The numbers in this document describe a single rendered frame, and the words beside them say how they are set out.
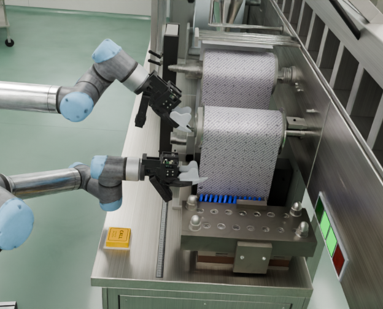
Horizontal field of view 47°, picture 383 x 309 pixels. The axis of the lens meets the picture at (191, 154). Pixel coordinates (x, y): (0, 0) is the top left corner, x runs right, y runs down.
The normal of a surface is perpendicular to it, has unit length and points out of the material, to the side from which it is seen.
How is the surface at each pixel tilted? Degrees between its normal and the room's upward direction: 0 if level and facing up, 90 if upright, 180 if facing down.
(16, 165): 0
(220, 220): 0
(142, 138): 0
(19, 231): 87
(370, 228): 90
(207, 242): 90
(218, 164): 90
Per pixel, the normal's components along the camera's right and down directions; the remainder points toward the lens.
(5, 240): 0.86, 0.29
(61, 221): 0.07, -0.84
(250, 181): 0.00, 0.54
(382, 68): -1.00, -0.07
